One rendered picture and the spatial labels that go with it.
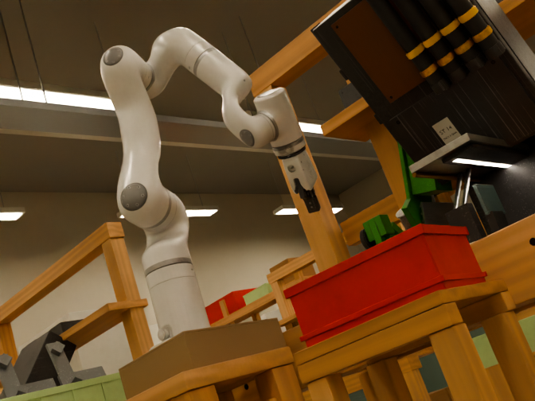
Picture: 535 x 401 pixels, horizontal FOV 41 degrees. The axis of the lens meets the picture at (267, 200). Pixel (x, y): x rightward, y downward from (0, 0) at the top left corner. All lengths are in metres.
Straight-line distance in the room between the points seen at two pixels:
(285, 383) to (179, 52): 0.88
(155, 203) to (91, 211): 8.60
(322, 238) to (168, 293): 0.92
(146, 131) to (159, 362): 0.59
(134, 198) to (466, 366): 0.90
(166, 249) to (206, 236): 9.69
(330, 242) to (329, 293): 1.15
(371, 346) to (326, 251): 1.24
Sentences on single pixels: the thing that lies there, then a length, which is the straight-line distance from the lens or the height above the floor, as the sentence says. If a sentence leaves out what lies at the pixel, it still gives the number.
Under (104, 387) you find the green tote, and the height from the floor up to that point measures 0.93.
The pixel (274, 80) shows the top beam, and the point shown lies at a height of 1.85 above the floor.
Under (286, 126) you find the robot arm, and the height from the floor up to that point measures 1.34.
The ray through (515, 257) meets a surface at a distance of 1.51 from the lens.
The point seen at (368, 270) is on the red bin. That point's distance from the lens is 1.30.
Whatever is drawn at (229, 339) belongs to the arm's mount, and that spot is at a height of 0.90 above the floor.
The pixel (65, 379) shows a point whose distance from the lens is 2.29.
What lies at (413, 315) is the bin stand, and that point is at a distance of 1.22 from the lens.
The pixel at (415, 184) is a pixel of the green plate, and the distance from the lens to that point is 1.88.
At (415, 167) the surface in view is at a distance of 1.67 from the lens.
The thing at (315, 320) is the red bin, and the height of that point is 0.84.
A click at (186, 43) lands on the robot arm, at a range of 1.92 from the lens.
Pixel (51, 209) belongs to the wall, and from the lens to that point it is 10.02.
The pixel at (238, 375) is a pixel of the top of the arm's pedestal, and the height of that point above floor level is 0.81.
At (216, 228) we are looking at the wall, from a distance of 11.64.
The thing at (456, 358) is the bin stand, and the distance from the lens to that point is 1.20.
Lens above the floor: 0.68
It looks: 17 degrees up
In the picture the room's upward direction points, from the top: 20 degrees counter-clockwise
